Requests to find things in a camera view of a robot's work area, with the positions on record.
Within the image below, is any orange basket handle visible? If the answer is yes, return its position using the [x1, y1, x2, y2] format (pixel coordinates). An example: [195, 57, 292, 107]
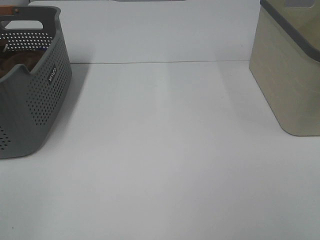
[0, 5, 20, 17]

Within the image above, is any grey perforated plastic basket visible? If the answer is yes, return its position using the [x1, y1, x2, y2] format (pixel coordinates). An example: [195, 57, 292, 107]
[0, 6, 72, 159]

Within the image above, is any beige plastic bin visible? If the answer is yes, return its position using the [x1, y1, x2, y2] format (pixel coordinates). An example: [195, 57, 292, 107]
[249, 0, 320, 136]

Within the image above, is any brown microfiber towel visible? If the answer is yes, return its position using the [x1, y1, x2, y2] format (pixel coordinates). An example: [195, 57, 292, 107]
[0, 50, 45, 78]

